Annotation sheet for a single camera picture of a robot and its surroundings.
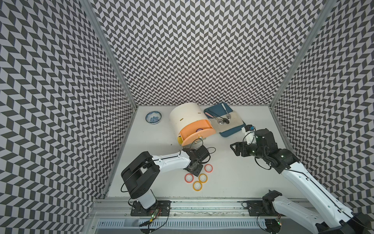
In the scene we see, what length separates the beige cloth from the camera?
1066 mm

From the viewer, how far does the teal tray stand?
1039 millimetres

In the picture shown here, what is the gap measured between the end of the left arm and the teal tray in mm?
336

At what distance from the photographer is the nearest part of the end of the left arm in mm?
631

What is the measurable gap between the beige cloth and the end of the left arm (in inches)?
13.6
